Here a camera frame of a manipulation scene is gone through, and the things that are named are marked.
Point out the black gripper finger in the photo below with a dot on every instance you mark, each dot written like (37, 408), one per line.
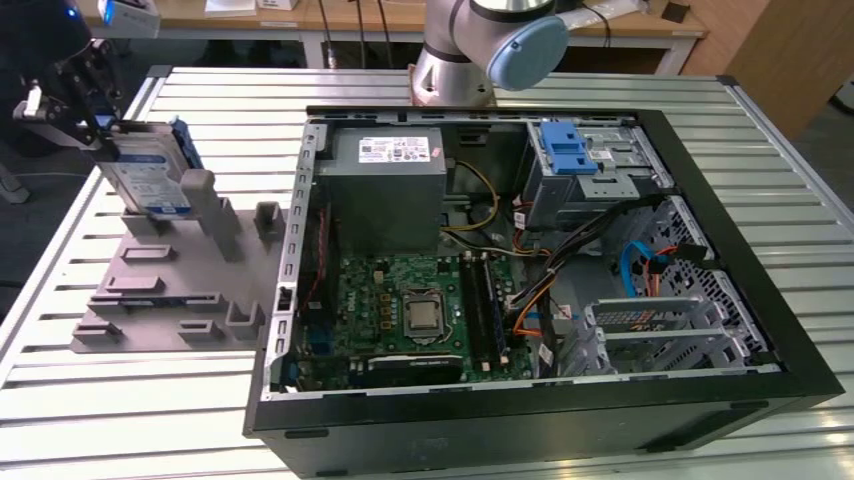
(100, 75)
(60, 120)

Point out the hard disk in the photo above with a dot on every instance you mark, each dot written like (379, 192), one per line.
(149, 185)

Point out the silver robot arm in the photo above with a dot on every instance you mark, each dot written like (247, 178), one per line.
(453, 75)

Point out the metal disk bay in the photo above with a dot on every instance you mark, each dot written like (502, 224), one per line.
(660, 332)

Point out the wooden desk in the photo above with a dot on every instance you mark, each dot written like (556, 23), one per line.
(187, 21)

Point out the white paper box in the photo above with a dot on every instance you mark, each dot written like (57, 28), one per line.
(276, 4)
(229, 7)

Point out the gray parts rack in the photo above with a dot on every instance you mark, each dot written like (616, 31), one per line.
(187, 280)

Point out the gray power supply unit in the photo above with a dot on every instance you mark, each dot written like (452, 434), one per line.
(380, 210)

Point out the green motherboard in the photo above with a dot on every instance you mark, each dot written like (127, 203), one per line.
(363, 300)

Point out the silver CPU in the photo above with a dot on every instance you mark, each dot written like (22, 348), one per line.
(424, 317)

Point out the CPU socket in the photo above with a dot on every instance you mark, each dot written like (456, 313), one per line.
(423, 344)

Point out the blue plastic drive latch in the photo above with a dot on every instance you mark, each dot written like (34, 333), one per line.
(563, 150)

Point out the black RAM slot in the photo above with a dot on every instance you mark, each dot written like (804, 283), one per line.
(472, 310)

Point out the black graphics card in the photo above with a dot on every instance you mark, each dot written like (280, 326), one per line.
(413, 370)

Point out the metal optical drive cage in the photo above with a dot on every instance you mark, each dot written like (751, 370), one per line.
(567, 200)

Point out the black PC case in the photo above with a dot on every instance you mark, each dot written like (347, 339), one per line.
(534, 420)

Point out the brown wooden cabinet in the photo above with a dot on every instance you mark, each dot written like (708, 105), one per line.
(787, 60)

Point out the pale chair base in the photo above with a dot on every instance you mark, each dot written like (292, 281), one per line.
(843, 95)

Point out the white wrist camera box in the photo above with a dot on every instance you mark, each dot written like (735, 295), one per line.
(129, 17)

